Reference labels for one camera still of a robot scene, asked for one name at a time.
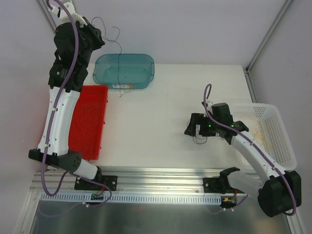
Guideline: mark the right aluminium frame post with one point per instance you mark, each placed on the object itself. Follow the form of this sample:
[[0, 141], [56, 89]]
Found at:
[[272, 28]]

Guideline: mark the white slotted cable duct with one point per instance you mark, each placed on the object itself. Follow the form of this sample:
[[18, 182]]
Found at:
[[135, 198]]

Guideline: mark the red plastic tray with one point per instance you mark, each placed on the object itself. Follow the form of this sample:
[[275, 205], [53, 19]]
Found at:
[[75, 121]]

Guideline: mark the aluminium mounting rail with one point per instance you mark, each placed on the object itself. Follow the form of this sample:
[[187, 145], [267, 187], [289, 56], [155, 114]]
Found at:
[[136, 180]]

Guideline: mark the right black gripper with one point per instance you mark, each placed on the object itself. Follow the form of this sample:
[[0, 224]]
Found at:
[[192, 124]]

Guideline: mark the white perforated plastic basket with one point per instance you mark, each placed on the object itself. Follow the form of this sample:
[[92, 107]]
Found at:
[[267, 131]]

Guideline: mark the left aluminium frame post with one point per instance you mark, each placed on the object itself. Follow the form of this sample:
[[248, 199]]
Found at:
[[54, 22]]

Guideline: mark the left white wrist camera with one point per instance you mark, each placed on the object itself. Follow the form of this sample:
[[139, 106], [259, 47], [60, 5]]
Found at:
[[66, 11]]

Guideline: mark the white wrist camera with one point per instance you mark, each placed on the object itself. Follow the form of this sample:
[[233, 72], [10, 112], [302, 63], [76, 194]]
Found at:
[[66, 11], [206, 103]]

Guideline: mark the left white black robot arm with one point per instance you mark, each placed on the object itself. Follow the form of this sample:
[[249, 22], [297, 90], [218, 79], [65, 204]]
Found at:
[[72, 161]]

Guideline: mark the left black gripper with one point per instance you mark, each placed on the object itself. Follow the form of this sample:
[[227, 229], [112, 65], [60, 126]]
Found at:
[[95, 35]]

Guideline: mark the aluminium frame post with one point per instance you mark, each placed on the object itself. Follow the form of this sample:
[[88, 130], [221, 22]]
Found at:
[[272, 28], [54, 22]]

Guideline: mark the teal plastic tub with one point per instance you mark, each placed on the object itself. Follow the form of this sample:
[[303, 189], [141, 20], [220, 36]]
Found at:
[[124, 71]]

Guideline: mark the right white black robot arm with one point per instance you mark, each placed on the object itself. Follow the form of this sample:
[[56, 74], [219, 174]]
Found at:
[[277, 190]]

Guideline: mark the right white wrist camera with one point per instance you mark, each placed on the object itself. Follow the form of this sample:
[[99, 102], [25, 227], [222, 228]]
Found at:
[[206, 103]]

